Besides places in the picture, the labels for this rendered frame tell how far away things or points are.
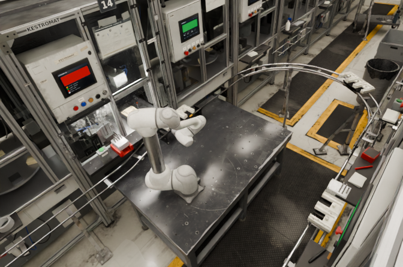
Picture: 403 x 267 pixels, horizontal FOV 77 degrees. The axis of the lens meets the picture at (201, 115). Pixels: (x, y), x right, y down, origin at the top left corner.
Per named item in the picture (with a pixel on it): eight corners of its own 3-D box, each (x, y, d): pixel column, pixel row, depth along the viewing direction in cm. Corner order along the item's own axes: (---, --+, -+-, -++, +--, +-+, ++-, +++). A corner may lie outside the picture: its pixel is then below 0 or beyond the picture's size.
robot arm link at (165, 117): (180, 111, 172) (161, 112, 173) (176, 102, 154) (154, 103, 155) (180, 130, 168) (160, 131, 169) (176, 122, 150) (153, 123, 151)
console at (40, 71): (60, 125, 178) (26, 67, 148) (44, 110, 193) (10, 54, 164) (112, 96, 200) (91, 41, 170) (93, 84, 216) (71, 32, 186)
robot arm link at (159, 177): (174, 194, 199) (146, 195, 201) (176, 177, 212) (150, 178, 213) (155, 117, 152) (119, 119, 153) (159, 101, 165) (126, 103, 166)
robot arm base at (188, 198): (207, 185, 211) (207, 182, 208) (189, 204, 200) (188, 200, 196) (192, 174, 222) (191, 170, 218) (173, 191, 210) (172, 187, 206)
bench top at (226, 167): (187, 257, 174) (186, 255, 171) (105, 176, 232) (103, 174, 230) (292, 134, 253) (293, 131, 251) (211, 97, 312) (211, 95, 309)
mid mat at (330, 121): (348, 155, 309) (348, 153, 308) (304, 135, 339) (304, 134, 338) (373, 112, 362) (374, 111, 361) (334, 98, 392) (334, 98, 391)
